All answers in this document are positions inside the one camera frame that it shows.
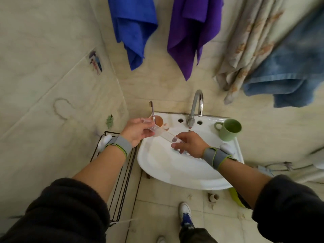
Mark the purple towel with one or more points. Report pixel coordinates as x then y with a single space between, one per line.
189 35

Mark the person's left hand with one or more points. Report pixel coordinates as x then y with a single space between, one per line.
135 131

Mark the person's right forearm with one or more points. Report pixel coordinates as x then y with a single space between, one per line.
244 180

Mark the blue towel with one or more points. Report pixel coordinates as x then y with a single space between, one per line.
134 27

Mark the white and blue shoe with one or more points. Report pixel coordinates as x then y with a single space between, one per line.
186 215

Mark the grey left wristband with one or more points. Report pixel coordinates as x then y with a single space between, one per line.
122 145

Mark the grey toothbrush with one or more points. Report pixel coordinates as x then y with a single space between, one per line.
152 110

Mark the blue-grey towel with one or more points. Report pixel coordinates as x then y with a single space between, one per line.
291 68

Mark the clear plastic toothbrush case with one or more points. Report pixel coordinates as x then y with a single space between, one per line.
164 134

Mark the figures wall sticker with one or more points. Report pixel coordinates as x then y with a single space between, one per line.
96 63

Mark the white wrist tracker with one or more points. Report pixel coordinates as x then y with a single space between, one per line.
227 148
103 142

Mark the orange cup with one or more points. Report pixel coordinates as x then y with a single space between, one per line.
159 120

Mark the chrome faucet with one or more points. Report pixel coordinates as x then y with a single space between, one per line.
195 103

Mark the black sleeve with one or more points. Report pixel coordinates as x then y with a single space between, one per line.
58 215
291 212

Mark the person's left thumb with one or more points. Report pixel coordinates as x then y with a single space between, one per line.
149 132

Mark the white right wrist tracker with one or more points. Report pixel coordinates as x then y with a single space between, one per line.
227 148

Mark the black right sleeve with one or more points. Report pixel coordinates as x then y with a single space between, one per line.
291 212

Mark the white shoe tip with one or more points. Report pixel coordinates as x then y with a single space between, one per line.
161 239

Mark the green mug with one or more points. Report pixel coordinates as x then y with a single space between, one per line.
229 130

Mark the green wall sticker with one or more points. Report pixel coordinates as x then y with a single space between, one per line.
109 121

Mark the dark trouser leg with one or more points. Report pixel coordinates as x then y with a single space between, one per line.
195 236

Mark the floor drain pipe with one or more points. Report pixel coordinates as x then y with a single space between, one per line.
213 197

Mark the yellow-green plastic item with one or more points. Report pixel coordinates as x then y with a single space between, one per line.
236 198

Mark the person's left forearm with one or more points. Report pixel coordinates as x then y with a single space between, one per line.
101 172

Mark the black left sleeve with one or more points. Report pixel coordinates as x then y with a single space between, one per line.
58 215

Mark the person's right fingers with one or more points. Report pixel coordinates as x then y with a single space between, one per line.
180 141

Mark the grey right wristband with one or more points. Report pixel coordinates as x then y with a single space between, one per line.
215 157

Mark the person's right hand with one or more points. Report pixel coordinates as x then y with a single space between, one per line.
193 145

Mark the white left wrist tracker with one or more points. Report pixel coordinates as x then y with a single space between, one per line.
103 142

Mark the grey wristband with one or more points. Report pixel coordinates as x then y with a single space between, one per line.
122 145
215 157

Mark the white ceramic sink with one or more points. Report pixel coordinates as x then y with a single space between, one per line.
172 169

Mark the beige floral cloth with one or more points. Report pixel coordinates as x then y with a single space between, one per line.
253 40

